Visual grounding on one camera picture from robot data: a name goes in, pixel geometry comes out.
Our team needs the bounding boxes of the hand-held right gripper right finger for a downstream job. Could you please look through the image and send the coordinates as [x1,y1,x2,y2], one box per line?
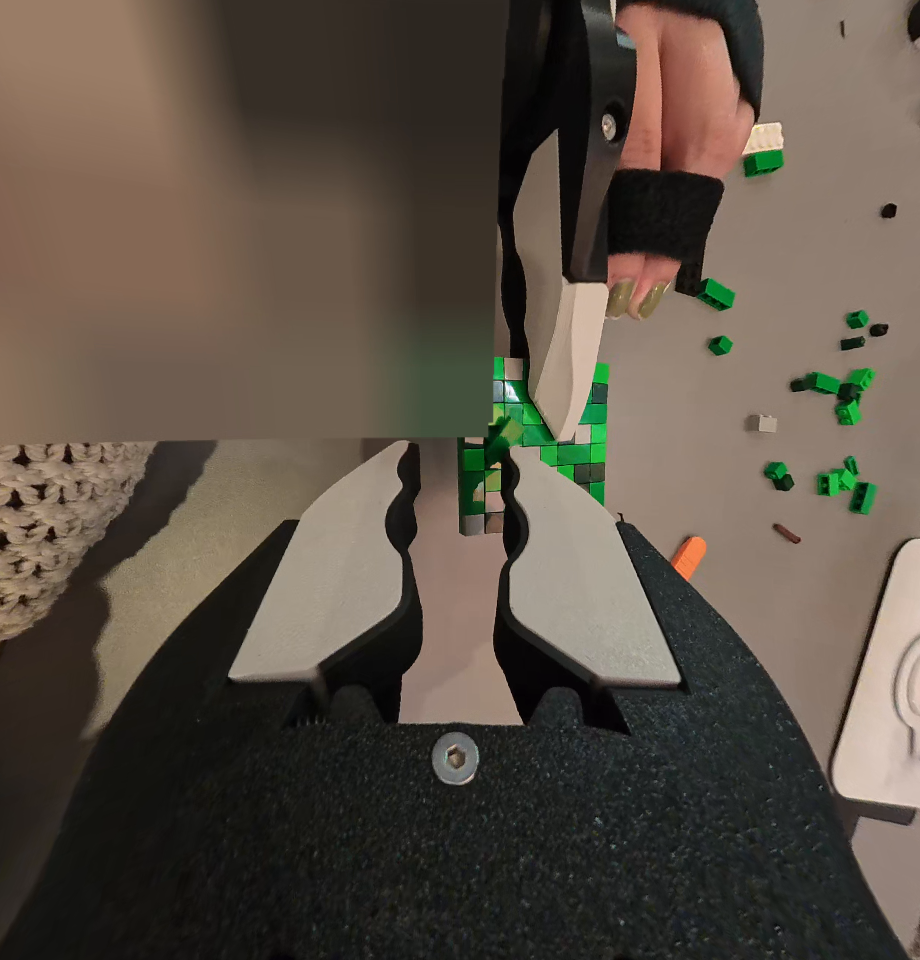
[494,446,686,725]

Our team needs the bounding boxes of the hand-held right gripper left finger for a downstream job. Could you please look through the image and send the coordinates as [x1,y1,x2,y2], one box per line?
[227,441,425,725]

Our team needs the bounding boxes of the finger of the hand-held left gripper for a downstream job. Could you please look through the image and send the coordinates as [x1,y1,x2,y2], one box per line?
[499,127,611,445]

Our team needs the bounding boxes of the green mosaic lego build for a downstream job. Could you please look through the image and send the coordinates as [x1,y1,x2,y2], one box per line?
[458,356,611,537]

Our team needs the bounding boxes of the scattered green lego bricks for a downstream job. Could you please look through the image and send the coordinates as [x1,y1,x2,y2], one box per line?
[696,277,881,517]

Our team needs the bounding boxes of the white and green lego brick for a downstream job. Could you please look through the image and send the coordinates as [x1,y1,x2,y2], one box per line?
[742,122,785,179]

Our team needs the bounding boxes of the person's left hand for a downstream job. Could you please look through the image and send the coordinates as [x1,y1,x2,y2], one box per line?
[606,9,755,324]

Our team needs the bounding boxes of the cream knitted cloth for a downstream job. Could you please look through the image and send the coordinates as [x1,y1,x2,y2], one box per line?
[0,441,158,648]

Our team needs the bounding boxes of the white plastic tray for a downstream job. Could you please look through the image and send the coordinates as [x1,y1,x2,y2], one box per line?
[830,537,920,811]

